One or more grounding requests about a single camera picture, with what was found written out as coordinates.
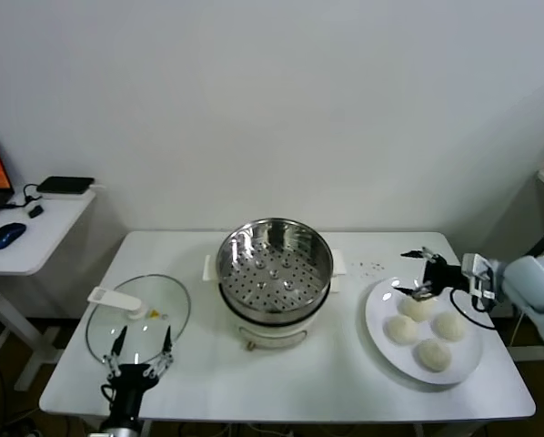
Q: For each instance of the white steamed baozi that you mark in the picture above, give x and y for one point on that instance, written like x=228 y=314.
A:
x=432 y=355
x=449 y=325
x=401 y=330
x=417 y=311

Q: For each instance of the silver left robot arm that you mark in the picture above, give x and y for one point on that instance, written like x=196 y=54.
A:
x=117 y=428

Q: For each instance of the perforated steel steamer basket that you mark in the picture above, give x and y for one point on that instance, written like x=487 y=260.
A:
x=235 y=255

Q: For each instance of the blue computer mouse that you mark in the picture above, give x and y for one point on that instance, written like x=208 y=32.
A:
x=7 y=235

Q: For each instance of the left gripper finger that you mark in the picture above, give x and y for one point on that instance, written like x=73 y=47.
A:
x=117 y=347
x=166 y=343

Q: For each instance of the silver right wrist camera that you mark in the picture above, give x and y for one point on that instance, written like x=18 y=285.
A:
x=474 y=266

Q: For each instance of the white side desk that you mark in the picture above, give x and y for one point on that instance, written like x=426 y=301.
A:
x=49 y=236

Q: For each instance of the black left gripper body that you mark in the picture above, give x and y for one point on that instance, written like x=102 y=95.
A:
x=128 y=387

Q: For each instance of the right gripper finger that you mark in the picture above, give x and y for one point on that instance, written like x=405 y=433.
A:
x=422 y=291
x=429 y=256

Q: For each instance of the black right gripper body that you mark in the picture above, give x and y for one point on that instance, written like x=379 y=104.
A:
x=445 y=275

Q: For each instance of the white round plate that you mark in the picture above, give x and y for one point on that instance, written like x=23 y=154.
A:
x=390 y=359

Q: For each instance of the flat black box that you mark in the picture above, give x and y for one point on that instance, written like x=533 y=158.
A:
x=65 y=184

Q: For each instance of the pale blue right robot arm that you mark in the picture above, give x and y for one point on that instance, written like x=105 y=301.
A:
x=526 y=277

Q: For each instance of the steel steamer pot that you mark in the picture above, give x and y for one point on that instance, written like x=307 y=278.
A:
x=272 y=334

